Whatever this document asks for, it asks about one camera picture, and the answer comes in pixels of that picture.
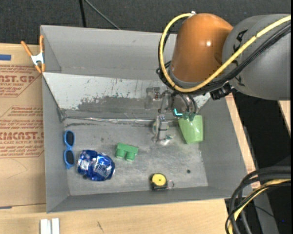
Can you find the black cylinder on white bracket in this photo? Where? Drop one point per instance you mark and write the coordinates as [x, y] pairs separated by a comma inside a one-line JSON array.
[[221, 92]]

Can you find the yellow and black tape measure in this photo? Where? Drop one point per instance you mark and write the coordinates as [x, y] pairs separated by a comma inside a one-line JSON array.
[[158, 180]]

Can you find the blue sunglasses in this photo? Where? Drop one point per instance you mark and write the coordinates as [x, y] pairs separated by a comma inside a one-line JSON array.
[[69, 150]]

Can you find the light green plastic cup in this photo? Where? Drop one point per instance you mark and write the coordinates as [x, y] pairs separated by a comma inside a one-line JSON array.
[[191, 130]]

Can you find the grey metal bin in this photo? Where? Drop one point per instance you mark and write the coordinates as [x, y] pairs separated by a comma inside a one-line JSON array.
[[141, 162]]

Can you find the brown cardboard board red print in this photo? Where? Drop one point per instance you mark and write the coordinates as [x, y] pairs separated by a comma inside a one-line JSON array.
[[17, 121]]

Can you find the green toy building block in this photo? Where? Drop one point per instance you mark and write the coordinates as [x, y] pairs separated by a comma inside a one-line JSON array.
[[125, 151]]

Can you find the blue crumpled foil packet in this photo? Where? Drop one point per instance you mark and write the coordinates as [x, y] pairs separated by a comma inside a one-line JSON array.
[[95, 164]]

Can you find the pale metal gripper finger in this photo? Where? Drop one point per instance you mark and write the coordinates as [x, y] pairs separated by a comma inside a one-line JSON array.
[[151, 97], [161, 129]]

